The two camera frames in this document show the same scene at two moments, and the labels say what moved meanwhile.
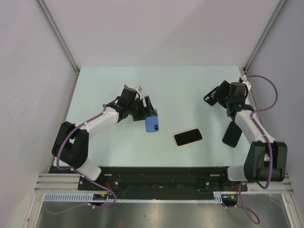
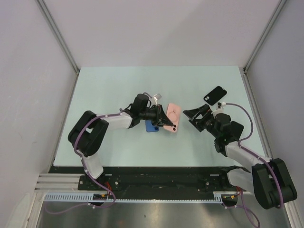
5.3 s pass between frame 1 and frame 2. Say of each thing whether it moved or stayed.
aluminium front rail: stayed
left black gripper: moved
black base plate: stayed
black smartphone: stayed
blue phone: stayed
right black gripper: moved
